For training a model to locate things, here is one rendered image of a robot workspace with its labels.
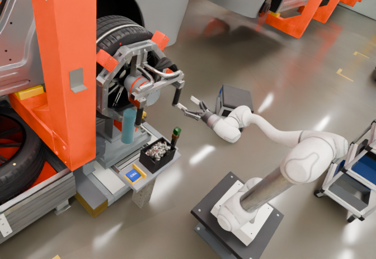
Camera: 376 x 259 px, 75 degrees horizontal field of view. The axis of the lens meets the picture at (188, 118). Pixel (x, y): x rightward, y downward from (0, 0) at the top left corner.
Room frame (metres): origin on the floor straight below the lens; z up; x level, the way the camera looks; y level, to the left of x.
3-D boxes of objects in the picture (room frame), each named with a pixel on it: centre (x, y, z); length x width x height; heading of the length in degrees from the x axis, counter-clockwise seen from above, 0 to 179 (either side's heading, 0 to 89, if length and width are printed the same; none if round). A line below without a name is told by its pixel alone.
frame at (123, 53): (1.30, 0.40, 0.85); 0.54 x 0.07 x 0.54; 153
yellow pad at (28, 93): (1.09, 1.02, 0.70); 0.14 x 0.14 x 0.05; 63
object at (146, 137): (1.41, 0.54, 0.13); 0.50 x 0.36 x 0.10; 153
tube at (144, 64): (1.33, 0.25, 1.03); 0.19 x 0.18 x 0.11; 63
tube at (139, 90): (1.15, 0.34, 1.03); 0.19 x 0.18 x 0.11; 63
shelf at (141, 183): (1.04, 0.13, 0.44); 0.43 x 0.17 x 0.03; 153
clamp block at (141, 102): (1.05, 0.30, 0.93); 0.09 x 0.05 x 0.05; 63
